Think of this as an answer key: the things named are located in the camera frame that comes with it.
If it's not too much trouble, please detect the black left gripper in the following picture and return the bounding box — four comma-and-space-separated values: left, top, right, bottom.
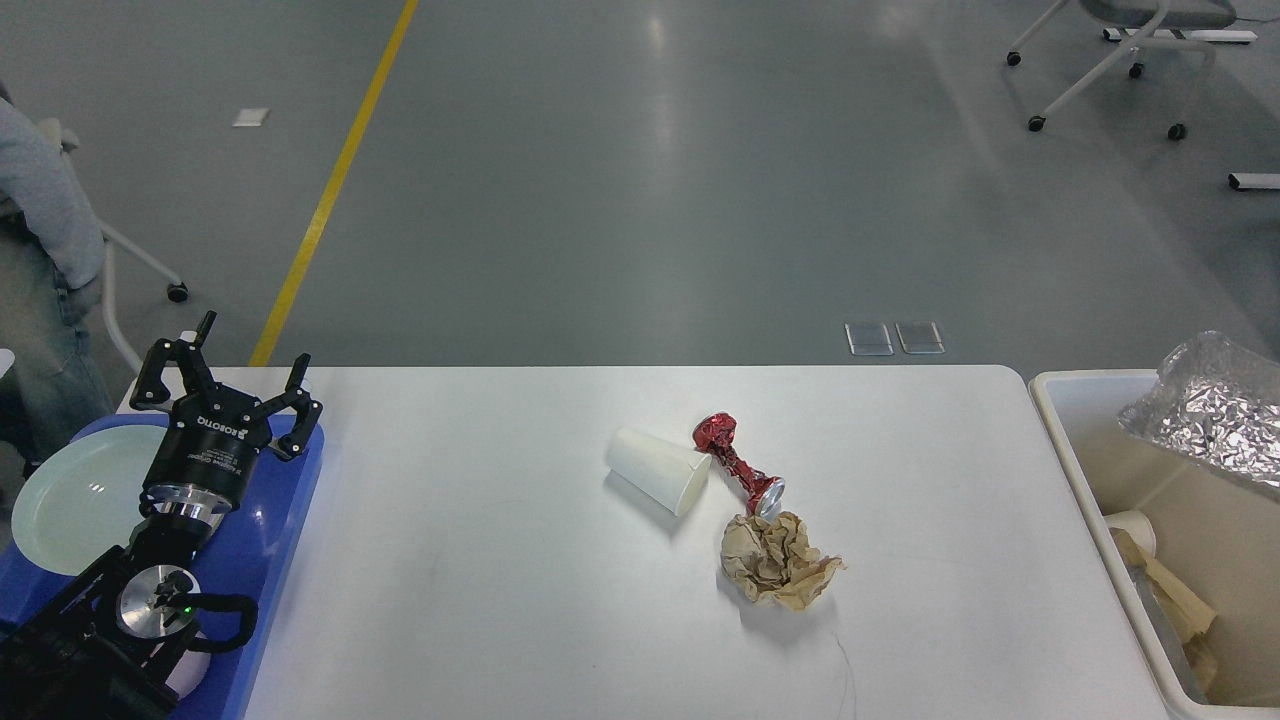
131, 311, 325, 516

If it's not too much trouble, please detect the mint green plate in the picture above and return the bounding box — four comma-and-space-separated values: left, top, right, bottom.
12, 425, 166, 577

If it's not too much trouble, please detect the pink mug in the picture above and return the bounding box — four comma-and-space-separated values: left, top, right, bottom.
165, 650, 211, 701

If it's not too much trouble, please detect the aluminium foil sheet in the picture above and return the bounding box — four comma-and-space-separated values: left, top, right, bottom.
1117, 331, 1279, 502

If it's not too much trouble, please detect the aluminium foil tray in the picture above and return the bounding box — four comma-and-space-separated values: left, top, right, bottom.
1126, 566, 1207, 705

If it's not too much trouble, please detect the brown paper bag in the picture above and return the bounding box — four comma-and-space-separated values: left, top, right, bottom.
1108, 528, 1219, 644

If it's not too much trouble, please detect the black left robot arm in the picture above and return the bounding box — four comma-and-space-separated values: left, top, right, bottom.
3, 313, 323, 719

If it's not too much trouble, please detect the white chair left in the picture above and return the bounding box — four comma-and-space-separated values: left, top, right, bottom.
36, 118, 189, 374

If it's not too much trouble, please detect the blue plastic tray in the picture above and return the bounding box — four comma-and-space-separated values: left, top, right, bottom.
1, 414, 324, 719

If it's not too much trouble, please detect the seated person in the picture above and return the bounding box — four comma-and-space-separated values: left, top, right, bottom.
1, 92, 113, 478

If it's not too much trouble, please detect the white paper cup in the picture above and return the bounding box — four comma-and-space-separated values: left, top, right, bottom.
605, 427, 712, 518

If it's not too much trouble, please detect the crushed red can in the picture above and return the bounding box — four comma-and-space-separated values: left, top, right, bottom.
692, 413, 786, 521

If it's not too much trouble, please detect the crumpled brown paper ball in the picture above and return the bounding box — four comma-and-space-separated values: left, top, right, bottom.
719, 511, 847, 612

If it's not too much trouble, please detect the paper cup in bin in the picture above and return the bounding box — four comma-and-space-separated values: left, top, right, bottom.
1103, 510, 1158, 557

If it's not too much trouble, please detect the white floor bar far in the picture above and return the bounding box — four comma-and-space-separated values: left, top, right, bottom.
1102, 27, 1258, 45

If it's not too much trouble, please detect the white floor bar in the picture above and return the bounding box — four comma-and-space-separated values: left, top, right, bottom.
1102, 27, 1258, 45
1228, 172, 1280, 192

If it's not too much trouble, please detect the white office chair right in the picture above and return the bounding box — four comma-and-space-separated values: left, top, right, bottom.
1027, 1, 1238, 142

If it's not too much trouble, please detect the beige plastic bin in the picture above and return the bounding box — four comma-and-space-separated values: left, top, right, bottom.
1030, 370, 1279, 719

